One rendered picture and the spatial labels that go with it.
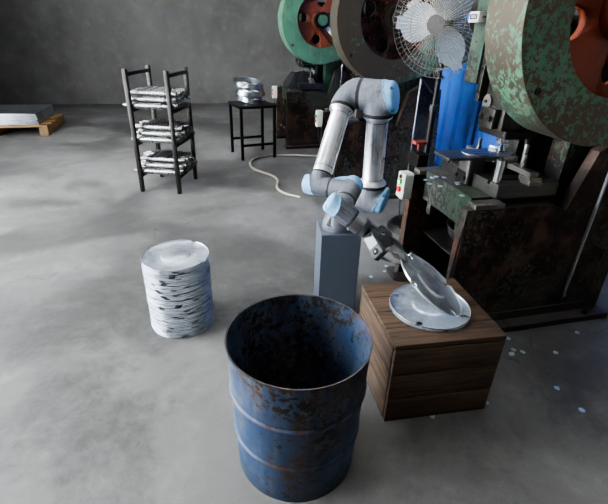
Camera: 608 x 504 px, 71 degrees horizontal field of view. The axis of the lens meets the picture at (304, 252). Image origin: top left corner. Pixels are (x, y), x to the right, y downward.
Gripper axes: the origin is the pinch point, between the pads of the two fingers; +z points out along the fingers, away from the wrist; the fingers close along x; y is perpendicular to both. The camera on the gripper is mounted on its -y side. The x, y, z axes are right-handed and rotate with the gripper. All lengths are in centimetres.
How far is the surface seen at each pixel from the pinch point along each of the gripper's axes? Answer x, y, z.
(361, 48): -37, 181, -55
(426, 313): 7.5, -8.1, 16.7
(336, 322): 22.4, -24.1, -11.2
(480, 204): -27.6, 32.5, 18.5
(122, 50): 218, 592, -362
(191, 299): 76, 9, -52
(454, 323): 2.6, -11.9, 24.4
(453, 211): -16, 49, 19
